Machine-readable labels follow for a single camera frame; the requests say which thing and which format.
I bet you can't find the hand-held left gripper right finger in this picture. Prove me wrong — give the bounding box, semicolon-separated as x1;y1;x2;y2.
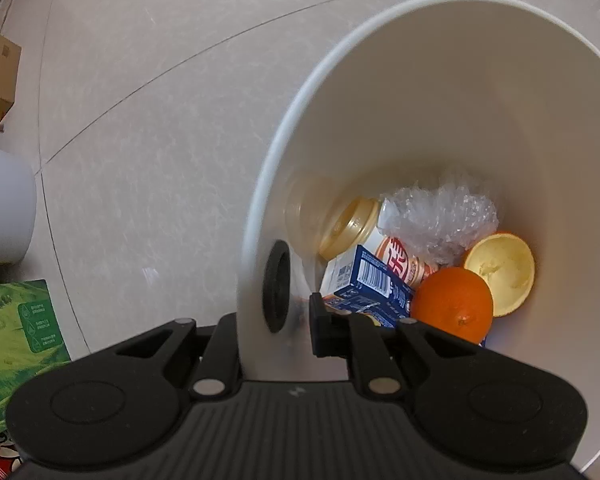
308;293;481;402

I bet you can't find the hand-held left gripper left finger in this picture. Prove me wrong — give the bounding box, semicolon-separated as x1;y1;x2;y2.
112;312;242;400

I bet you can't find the blue drink carton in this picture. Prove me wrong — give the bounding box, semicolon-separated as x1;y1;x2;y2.
320;245;415;328

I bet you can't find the milk tea cup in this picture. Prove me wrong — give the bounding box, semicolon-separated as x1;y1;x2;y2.
320;196;438;288

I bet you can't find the orange peel half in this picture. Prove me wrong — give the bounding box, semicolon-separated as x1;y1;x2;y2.
410;266;495;345

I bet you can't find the clear bubble wrap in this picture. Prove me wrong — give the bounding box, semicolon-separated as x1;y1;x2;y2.
377;170;501;266

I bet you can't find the halved orange peel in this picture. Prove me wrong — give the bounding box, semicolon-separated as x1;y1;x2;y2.
463;231;536;318

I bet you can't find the white plastic trash bin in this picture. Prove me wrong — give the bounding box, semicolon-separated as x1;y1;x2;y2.
236;0;600;476

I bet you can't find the green printed carton box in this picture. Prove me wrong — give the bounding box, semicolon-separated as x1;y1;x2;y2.
0;279;73;441

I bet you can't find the white round container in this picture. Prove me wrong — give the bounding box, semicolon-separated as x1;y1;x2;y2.
0;145;37;266

